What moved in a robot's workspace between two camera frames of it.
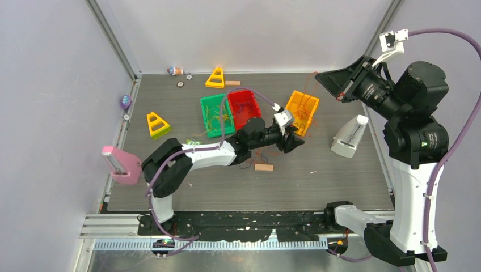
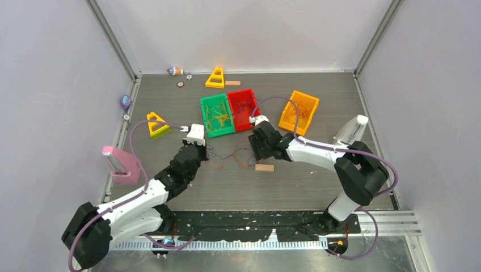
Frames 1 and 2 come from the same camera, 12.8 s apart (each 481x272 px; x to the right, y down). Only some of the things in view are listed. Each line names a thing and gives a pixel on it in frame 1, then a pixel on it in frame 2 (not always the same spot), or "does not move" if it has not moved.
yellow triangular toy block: x=157 y=127 does not move
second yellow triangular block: x=216 y=79 does not move
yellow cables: x=213 y=117 does not move
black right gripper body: x=363 y=83 -> x=261 y=149
